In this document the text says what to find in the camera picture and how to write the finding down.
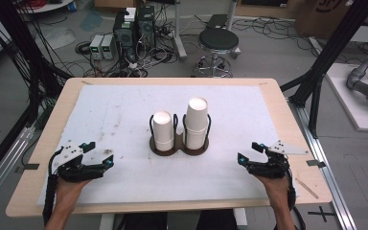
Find brown cardboard box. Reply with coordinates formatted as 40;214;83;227
294;0;368;40

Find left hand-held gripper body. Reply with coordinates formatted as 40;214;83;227
52;143;106;184

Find white stand leg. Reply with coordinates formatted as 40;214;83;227
172;0;189;62

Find white table leg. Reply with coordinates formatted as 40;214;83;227
99;213;116;230
232;208;248;230

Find person's left hand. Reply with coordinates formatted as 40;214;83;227
56;177;92;205

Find black frame post with cables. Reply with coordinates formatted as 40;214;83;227
0;0;75;128

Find white floor board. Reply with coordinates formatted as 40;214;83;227
325;62;368;132

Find black tape cross mark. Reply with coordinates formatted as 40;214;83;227
308;205;336;223

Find thin wooden stick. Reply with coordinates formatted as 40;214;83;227
294;177;319;200

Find person's right hand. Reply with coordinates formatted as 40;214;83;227
255;174;290;205

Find person's left leg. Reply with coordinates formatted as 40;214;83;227
121;211;169;230

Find black metal frame post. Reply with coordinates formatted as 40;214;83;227
280;0;368;139

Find aluminium floor rail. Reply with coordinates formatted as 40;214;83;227
287;98;358;230
0;123;36;214

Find white paper cup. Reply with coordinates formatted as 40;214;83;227
185;97;210;132
152;110;175;152
183;126;209;150

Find white foam mat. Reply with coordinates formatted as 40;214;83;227
36;84;301;205

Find grey power supply unit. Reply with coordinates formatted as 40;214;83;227
89;34;104;60
101;34;115;60

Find person's leg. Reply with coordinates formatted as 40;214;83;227
121;211;169;230
197;209;238;230

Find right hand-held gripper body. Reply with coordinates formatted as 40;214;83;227
247;139;310;179

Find loose black floor cables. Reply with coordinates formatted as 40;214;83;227
231;16;315;44

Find black computer tower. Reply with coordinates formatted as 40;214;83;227
136;5;156;49
112;9;138;63

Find right gripper black sleeved cable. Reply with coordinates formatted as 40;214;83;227
282;156;307;230

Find tangle of floor cables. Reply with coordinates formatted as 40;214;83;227
74;39;181;79

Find person's right leg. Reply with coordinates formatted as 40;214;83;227
197;209;238;230

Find black round stool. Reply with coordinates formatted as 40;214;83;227
191;28;242;79

